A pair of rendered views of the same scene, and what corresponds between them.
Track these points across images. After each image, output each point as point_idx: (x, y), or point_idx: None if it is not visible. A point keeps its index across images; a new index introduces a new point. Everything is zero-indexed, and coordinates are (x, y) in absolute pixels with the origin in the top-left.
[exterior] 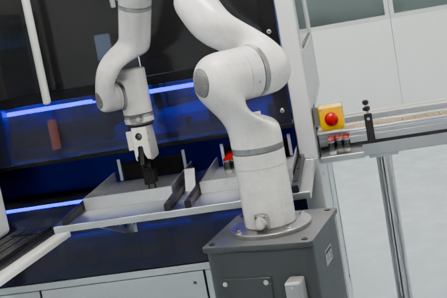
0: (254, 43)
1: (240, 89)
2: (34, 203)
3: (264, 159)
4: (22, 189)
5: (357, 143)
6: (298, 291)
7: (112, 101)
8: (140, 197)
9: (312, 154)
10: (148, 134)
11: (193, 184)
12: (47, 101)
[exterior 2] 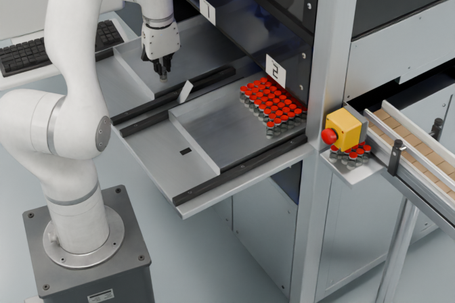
0: (63, 107)
1: (17, 148)
2: None
3: (50, 204)
4: None
5: (381, 161)
6: None
7: None
8: (139, 82)
9: (313, 144)
10: (153, 38)
11: (183, 99)
12: None
